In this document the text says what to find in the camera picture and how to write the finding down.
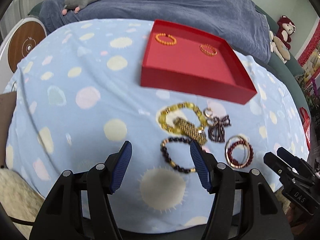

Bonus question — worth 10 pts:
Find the black bead bracelet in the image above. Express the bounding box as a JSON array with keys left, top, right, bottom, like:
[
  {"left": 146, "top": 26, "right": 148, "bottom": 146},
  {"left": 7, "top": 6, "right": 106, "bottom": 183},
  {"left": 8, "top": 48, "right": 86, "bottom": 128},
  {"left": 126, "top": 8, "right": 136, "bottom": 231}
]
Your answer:
[{"left": 160, "top": 136, "right": 198, "bottom": 174}]

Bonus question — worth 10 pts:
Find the dark red bead bracelet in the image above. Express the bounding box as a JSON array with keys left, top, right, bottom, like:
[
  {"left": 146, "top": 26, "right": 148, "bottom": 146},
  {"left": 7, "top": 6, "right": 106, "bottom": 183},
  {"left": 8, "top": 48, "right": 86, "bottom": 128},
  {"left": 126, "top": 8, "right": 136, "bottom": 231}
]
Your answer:
[{"left": 227, "top": 140, "right": 254, "bottom": 168}]

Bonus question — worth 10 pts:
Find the gold metal watch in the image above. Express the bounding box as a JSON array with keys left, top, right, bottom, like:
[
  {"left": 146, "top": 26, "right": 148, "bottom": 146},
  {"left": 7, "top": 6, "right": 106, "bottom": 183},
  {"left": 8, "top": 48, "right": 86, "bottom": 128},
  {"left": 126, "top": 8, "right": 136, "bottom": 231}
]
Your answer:
[{"left": 173, "top": 117, "right": 207, "bottom": 146}]

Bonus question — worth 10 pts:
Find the gold hoop earring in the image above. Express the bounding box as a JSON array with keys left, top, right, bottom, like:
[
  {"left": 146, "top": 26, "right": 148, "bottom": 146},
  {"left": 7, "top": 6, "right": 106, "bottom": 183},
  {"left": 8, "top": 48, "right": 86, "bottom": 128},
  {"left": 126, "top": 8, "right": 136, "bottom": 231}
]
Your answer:
[
  {"left": 207, "top": 118, "right": 217, "bottom": 126},
  {"left": 203, "top": 108, "right": 213, "bottom": 118}
]

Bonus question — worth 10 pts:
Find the thin gold bangle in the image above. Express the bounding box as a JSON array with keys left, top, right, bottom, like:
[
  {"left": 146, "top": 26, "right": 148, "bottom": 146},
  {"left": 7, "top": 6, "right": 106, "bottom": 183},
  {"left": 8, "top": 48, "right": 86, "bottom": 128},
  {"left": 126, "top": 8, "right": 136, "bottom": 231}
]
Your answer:
[{"left": 225, "top": 135, "right": 253, "bottom": 169}]

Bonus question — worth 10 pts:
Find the orange bead bracelet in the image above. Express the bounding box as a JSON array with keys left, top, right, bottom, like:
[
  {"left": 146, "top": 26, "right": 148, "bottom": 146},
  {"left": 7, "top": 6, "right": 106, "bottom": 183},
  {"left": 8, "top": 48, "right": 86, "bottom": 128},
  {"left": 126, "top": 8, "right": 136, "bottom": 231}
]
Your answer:
[{"left": 154, "top": 32, "right": 178, "bottom": 47}]

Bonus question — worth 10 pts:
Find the gold chain cuff bangle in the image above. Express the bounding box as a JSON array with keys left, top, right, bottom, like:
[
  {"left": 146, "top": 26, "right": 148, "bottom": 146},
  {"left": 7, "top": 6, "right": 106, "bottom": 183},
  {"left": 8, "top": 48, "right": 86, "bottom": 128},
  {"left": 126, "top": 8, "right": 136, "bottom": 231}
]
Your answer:
[{"left": 200, "top": 43, "right": 217, "bottom": 57}]

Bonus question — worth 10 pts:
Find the red gift bag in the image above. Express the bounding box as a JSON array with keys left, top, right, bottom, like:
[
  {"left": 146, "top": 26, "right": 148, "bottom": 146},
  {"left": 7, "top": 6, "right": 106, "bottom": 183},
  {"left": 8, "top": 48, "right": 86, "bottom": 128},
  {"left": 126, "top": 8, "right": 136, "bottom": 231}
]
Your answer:
[{"left": 299, "top": 107, "right": 311, "bottom": 150}]

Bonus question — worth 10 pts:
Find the light blue patterned cloth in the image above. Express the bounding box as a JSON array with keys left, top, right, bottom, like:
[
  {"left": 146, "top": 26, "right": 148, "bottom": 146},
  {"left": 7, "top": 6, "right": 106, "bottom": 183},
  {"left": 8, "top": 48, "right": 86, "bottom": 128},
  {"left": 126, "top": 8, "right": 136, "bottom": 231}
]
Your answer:
[{"left": 5, "top": 19, "right": 309, "bottom": 233}]

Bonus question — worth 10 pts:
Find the green sofa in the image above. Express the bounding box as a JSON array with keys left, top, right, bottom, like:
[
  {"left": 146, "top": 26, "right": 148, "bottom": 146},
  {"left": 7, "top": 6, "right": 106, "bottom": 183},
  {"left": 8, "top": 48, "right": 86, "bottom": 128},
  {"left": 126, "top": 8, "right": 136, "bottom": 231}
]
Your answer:
[{"left": 252, "top": 3, "right": 311, "bottom": 113}]

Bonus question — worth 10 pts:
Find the red cardboard box tray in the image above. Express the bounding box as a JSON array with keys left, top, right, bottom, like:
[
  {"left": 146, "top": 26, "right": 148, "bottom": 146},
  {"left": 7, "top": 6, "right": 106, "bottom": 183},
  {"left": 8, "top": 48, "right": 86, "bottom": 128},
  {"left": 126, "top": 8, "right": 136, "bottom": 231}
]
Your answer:
[{"left": 140, "top": 20, "right": 257, "bottom": 105}]

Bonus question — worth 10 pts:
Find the beige plush toy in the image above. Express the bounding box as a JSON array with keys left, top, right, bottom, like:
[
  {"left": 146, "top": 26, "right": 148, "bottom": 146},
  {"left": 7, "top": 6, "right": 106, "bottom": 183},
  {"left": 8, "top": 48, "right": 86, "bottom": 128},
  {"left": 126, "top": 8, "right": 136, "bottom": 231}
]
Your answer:
[{"left": 269, "top": 30, "right": 291, "bottom": 63}]

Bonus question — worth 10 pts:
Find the red monkey plush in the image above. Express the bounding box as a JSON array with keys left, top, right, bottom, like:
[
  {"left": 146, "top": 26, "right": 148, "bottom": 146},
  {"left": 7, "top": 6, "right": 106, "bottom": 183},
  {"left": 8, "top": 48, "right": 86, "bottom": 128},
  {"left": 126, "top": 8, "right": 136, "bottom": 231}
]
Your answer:
[{"left": 277, "top": 15, "right": 296, "bottom": 50}]

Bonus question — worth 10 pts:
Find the round wooden white device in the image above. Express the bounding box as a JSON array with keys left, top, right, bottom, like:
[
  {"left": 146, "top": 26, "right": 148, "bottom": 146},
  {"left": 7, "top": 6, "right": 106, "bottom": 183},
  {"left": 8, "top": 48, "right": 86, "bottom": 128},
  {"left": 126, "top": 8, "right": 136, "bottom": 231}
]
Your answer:
[{"left": 0, "top": 17, "right": 47, "bottom": 91}]

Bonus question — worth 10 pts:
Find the dark blue blanket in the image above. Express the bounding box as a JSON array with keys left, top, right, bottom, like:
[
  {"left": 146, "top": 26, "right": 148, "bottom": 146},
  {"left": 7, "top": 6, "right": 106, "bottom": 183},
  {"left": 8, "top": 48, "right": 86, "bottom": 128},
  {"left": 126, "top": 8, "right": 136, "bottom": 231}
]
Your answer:
[{"left": 40, "top": 0, "right": 271, "bottom": 63}]

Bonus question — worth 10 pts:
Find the yellow green stone bracelet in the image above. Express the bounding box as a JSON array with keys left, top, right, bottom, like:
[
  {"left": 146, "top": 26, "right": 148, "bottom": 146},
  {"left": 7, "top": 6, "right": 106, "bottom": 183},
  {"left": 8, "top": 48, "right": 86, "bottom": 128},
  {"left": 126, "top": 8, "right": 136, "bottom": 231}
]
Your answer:
[{"left": 158, "top": 101, "right": 209, "bottom": 133}]

